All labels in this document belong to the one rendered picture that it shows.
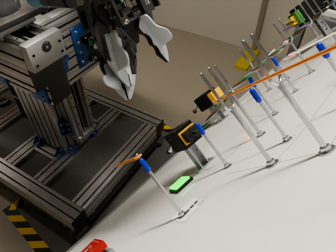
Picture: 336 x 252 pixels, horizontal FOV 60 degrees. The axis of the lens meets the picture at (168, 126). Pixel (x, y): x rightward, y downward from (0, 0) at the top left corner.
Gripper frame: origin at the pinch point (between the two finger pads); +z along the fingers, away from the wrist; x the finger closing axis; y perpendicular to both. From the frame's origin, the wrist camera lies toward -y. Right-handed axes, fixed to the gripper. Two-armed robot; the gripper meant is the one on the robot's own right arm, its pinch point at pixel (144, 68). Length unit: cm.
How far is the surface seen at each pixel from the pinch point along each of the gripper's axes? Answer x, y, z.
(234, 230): -12.4, 27.8, 10.2
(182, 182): -6.2, 6.1, 19.3
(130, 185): 8, -109, 88
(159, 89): 85, -167, 69
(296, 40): 86, -32, 35
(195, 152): 0.4, 3.0, 18.5
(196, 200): -9.3, 15.5, 15.9
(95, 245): -23.6, 8.1, 15.6
